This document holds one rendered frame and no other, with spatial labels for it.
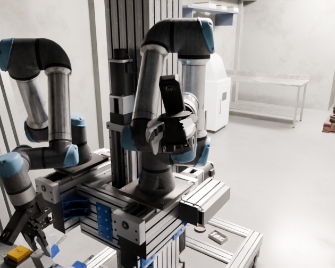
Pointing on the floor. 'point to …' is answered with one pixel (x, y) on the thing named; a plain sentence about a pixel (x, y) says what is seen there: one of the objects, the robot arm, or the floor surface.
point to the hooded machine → (216, 94)
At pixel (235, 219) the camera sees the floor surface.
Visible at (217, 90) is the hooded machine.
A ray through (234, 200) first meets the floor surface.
